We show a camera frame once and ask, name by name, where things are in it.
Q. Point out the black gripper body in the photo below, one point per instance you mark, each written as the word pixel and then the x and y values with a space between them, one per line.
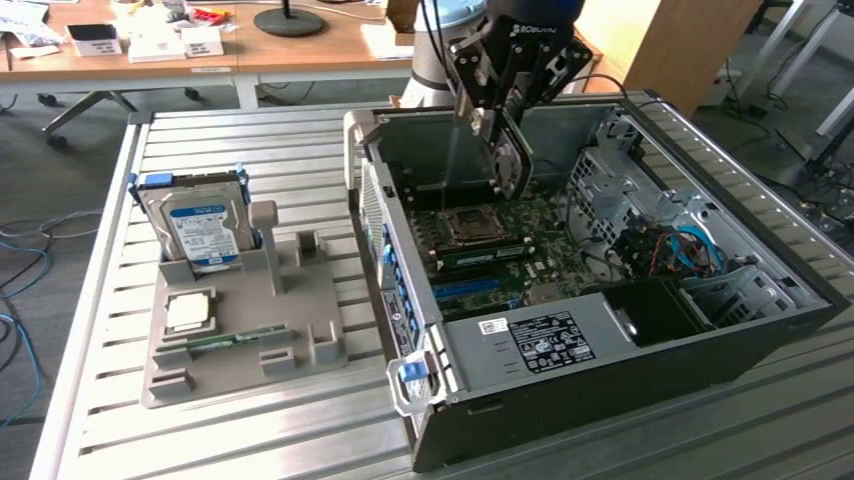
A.
pixel 534 25

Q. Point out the black graphics card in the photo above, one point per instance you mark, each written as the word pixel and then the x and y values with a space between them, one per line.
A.
pixel 514 165

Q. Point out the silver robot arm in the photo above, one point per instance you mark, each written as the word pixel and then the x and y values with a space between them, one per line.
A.
pixel 430 55

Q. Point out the white paper stack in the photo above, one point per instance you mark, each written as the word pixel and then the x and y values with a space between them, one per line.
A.
pixel 387 42

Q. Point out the brown cardboard box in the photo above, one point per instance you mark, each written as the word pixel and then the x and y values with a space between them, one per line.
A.
pixel 400 15

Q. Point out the wooden cabinet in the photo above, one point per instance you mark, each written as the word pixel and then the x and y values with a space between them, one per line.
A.
pixel 681 50

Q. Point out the metal CPU socket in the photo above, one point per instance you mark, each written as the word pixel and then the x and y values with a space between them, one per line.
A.
pixel 474 225

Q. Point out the black round lamp base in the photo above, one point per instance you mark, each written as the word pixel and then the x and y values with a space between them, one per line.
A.
pixel 290 24

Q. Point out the green RAM stick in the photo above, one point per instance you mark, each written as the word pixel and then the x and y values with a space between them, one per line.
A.
pixel 220 340
pixel 480 257

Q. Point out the green motherboard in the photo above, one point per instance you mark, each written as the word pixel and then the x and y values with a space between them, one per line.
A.
pixel 561 265

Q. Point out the red plastic item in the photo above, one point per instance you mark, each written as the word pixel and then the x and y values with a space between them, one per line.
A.
pixel 212 15

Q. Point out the white box with label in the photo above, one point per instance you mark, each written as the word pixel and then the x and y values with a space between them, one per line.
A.
pixel 202 45

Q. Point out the blue expansion slot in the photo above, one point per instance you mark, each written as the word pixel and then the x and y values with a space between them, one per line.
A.
pixel 467 289

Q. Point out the grey chipset heatsink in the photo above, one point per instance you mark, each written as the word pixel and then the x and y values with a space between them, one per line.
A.
pixel 548 296

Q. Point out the flat white box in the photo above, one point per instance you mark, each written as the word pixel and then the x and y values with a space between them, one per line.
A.
pixel 156 50

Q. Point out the hard disk blue carrier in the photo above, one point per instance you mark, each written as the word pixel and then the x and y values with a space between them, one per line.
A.
pixel 200 235

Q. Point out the grey power supply unit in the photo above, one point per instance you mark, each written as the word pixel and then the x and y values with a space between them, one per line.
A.
pixel 480 360

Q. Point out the grey parts rack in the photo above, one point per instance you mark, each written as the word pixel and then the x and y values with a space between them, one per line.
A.
pixel 254 310

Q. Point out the white box black inside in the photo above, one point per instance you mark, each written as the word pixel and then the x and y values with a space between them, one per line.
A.
pixel 96 45

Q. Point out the grey leg base with casters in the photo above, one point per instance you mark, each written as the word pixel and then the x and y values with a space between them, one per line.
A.
pixel 87 107

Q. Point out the blue case latch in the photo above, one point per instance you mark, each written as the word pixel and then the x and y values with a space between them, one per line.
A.
pixel 410 372

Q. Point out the silver CPU chip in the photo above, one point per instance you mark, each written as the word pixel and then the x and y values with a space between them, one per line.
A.
pixel 187 312

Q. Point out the black open PC case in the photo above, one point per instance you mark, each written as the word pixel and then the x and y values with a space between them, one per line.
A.
pixel 601 410

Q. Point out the plastic bag with papers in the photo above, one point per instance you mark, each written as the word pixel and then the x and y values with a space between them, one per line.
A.
pixel 23 22

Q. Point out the wooden desk white frame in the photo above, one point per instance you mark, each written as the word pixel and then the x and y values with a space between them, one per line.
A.
pixel 100 67
pixel 320 50

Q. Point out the white table frame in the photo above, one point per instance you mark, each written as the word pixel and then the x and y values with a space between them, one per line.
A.
pixel 839 112

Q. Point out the silver disk bay bracket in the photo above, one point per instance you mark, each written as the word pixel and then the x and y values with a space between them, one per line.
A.
pixel 741 300

